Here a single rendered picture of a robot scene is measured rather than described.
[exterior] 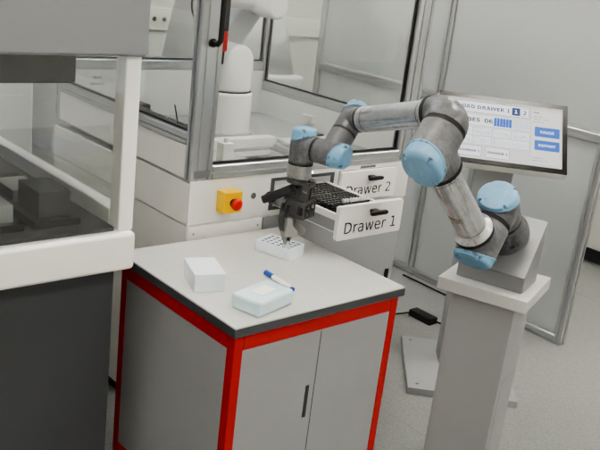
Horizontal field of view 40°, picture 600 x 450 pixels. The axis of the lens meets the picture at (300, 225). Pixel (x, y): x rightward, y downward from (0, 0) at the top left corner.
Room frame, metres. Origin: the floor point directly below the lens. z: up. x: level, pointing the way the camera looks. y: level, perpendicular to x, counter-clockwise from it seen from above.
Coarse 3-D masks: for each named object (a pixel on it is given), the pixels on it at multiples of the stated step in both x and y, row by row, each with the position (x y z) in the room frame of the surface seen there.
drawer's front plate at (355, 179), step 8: (376, 168) 3.01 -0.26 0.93; (384, 168) 3.02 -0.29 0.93; (392, 168) 3.05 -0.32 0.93; (344, 176) 2.88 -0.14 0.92; (352, 176) 2.91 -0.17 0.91; (360, 176) 2.93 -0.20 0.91; (384, 176) 3.02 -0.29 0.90; (392, 176) 3.05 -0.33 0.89; (344, 184) 2.88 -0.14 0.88; (352, 184) 2.91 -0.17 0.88; (360, 184) 2.94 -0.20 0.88; (368, 184) 2.97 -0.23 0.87; (376, 184) 3.00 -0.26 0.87; (384, 184) 3.03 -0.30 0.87; (392, 184) 3.06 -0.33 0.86; (360, 192) 2.94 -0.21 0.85; (376, 192) 3.00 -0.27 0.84; (384, 192) 3.03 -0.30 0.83; (392, 192) 3.06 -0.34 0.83
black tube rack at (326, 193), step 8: (320, 184) 2.79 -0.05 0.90; (328, 184) 2.80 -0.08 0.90; (312, 192) 2.66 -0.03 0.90; (320, 192) 2.67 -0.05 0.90; (328, 192) 2.70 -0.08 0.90; (336, 192) 2.70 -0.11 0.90; (344, 192) 2.72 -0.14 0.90; (320, 200) 2.58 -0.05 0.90; (328, 200) 2.59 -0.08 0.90; (336, 200) 2.60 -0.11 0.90; (328, 208) 2.60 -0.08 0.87; (336, 208) 2.61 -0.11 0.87
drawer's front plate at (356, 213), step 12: (348, 204) 2.47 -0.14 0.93; (360, 204) 2.48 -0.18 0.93; (372, 204) 2.52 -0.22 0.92; (384, 204) 2.56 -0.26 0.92; (396, 204) 2.60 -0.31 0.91; (336, 216) 2.43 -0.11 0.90; (348, 216) 2.45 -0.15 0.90; (360, 216) 2.49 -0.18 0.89; (372, 216) 2.53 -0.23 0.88; (384, 216) 2.56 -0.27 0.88; (396, 216) 2.60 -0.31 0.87; (336, 228) 2.43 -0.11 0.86; (348, 228) 2.46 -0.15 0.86; (360, 228) 2.49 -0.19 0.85; (372, 228) 2.53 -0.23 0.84; (384, 228) 2.57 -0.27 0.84; (396, 228) 2.61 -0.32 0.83; (336, 240) 2.43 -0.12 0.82
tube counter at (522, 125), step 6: (486, 120) 3.28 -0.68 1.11; (492, 120) 3.29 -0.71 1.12; (498, 120) 3.29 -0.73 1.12; (504, 120) 3.29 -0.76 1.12; (510, 120) 3.29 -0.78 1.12; (516, 120) 3.29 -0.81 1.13; (492, 126) 3.27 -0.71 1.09; (498, 126) 3.27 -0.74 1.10; (504, 126) 3.27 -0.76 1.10; (510, 126) 3.27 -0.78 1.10; (516, 126) 3.27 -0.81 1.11; (522, 126) 3.27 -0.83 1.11; (528, 126) 3.28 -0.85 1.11
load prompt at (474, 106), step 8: (464, 104) 3.32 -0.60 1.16; (472, 104) 3.32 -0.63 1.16; (480, 104) 3.33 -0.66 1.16; (488, 104) 3.33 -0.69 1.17; (496, 104) 3.33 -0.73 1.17; (504, 104) 3.33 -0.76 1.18; (480, 112) 3.30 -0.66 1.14; (488, 112) 3.31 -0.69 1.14; (496, 112) 3.31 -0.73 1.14; (504, 112) 3.31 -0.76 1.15; (512, 112) 3.31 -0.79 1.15; (520, 112) 3.31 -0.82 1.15; (528, 112) 3.32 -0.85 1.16
